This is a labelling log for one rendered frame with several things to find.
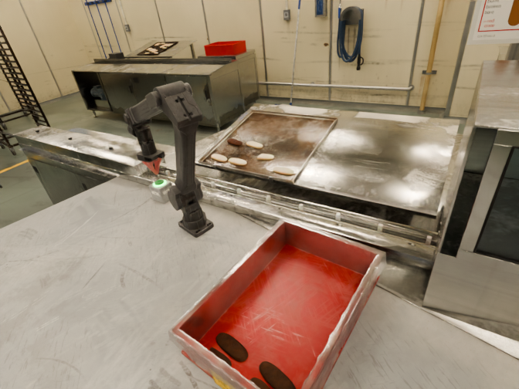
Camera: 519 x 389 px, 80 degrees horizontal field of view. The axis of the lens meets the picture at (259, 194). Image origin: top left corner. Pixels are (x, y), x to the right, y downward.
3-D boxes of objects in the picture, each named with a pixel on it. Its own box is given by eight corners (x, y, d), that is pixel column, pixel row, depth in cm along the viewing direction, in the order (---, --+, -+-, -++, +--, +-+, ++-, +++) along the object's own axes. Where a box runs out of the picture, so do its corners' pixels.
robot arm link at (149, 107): (159, 109, 80) (195, 99, 86) (150, 87, 79) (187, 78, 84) (125, 127, 116) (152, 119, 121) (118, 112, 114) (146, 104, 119)
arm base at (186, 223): (178, 225, 117) (196, 238, 110) (172, 208, 113) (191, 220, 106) (195, 214, 122) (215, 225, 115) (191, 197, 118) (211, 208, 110)
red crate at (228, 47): (205, 55, 449) (203, 45, 442) (218, 50, 475) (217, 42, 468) (234, 54, 427) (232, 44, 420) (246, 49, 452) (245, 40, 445)
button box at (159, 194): (154, 206, 137) (146, 185, 131) (167, 197, 142) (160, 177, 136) (167, 211, 133) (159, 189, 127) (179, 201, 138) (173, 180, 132)
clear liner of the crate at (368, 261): (174, 354, 74) (163, 330, 68) (284, 237, 105) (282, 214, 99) (296, 454, 55) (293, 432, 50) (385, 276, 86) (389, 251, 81)
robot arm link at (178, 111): (174, 115, 75) (208, 103, 80) (147, 84, 80) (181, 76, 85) (178, 214, 110) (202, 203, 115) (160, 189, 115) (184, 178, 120)
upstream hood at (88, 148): (18, 144, 209) (11, 133, 204) (45, 134, 221) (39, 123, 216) (138, 179, 147) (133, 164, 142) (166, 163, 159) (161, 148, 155)
